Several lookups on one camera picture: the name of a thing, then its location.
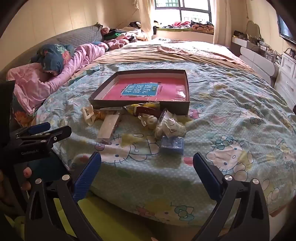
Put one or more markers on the cartoon cat printed blanket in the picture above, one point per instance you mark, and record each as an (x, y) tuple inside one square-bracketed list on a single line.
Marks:
[(231, 129)]

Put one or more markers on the clear bag of beads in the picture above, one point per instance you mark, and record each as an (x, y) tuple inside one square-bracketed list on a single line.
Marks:
[(149, 121)]

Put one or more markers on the pale patterned cloth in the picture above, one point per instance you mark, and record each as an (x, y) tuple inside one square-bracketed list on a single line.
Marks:
[(196, 49)]

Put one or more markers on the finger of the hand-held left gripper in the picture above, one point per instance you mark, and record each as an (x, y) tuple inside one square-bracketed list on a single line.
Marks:
[(39, 128), (60, 134)]

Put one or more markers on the grey quilted headboard cushion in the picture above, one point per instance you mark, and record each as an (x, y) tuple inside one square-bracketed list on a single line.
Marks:
[(78, 34)]

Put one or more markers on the pink book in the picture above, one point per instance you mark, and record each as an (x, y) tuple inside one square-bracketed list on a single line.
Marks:
[(129, 84)]

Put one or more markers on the small blue box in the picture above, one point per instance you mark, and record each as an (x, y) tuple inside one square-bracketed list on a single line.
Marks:
[(172, 144)]

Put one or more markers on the clothes on window seat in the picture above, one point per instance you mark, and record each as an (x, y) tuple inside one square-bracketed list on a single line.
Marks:
[(182, 23)]

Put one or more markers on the white vanity desk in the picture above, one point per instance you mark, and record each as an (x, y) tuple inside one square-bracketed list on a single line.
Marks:
[(252, 55)]

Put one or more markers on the arched cream mirror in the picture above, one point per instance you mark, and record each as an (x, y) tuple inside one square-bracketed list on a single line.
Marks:
[(253, 29)]

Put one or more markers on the clutter of cosmetics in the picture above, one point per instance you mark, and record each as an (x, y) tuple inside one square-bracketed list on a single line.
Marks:
[(266, 49)]

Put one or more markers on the cream curtain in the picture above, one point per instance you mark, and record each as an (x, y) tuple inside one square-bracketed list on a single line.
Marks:
[(222, 23), (146, 18)]

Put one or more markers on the yellow-green mat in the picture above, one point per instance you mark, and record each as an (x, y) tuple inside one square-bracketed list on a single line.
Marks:
[(111, 215)]

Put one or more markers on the person's left hand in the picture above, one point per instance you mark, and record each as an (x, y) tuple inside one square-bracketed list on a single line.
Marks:
[(27, 172)]

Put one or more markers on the clear bag with white card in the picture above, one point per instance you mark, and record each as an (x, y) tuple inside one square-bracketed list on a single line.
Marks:
[(170, 126)]

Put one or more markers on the window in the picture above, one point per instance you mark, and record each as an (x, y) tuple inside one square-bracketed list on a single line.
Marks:
[(180, 11)]

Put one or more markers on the green window seat mat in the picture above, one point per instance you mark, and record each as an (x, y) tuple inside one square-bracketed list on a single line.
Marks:
[(173, 29)]

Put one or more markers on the yellow item in bag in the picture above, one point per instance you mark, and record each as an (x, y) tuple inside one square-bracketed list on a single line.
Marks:
[(134, 107)]

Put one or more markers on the white hair claw clip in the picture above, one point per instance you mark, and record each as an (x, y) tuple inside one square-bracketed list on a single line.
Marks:
[(89, 115)]

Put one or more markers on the white chest of drawers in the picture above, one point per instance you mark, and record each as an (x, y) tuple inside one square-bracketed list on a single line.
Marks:
[(286, 71)]

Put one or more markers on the pink quilt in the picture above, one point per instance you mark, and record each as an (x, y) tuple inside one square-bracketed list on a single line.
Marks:
[(34, 88)]

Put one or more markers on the black television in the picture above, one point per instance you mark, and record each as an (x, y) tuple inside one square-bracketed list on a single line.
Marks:
[(285, 27)]

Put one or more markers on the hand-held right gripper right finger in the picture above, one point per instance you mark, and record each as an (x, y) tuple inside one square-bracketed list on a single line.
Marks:
[(207, 176)]

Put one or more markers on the clear plastic bag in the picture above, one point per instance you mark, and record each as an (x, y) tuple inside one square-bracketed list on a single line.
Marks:
[(107, 128)]

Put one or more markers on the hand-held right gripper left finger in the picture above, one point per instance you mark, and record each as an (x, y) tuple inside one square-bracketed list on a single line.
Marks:
[(85, 178)]

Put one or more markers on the tan bedsheet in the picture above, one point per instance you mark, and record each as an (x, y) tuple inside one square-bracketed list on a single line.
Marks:
[(138, 55)]

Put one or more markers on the blue floral pillow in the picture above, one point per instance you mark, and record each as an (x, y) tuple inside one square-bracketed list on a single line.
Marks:
[(53, 58)]

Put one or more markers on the pile of clothes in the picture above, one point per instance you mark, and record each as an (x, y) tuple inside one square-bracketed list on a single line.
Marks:
[(118, 37)]

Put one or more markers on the orange floral cloth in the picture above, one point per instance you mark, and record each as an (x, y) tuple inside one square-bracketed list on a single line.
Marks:
[(23, 118)]

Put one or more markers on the dark shallow cardboard box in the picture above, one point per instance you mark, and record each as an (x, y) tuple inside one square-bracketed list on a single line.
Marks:
[(175, 107)]

